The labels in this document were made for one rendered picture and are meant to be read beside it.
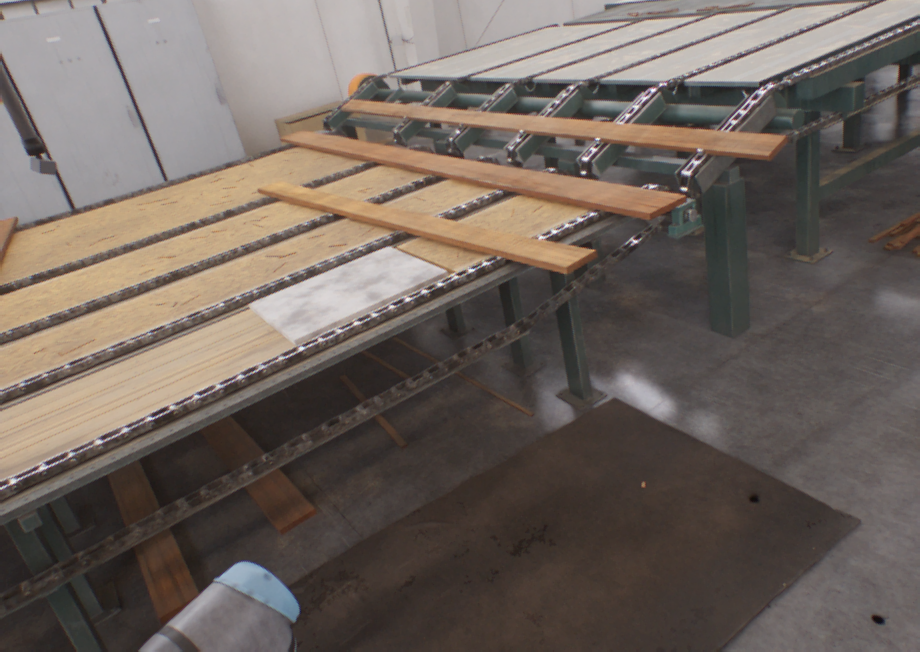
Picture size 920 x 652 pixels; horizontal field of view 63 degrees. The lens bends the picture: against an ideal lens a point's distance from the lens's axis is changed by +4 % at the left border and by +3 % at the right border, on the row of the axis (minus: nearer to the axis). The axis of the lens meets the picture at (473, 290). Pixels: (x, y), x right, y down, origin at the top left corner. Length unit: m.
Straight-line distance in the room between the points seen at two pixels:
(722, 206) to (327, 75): 6.21
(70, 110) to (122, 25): 0.88
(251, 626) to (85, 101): 6.75
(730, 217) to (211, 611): 2.75
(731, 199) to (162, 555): 2.70
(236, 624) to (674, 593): 1.62
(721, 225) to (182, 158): 5.61
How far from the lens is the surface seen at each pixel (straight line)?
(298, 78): 8.71
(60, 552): 2.99
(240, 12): 8.56
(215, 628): 1.09
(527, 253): 2.55
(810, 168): 4.20
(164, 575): 3.10
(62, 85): 7.56
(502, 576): 2.57
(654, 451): 2.95
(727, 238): 3.41
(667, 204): 2.81
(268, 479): 3.31
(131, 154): 7.67
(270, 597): 1.11
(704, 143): 3.33
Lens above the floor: 1.85
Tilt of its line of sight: 24 degrees down
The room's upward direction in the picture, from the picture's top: 12 degrees counter-clockwise
